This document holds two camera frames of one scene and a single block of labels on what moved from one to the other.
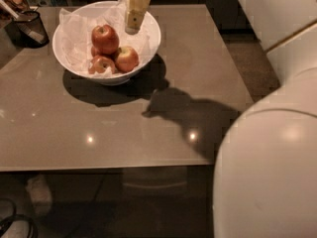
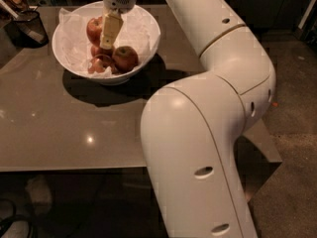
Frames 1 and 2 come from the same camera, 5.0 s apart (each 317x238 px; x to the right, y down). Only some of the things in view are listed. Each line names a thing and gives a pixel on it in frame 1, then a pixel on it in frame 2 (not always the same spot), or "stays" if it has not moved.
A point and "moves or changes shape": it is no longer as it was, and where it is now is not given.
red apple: x=126 y=59 stays
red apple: x=105 y=39 moves or changes shape
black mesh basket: x=27 y=30 stays
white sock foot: x=40 y=194 stays
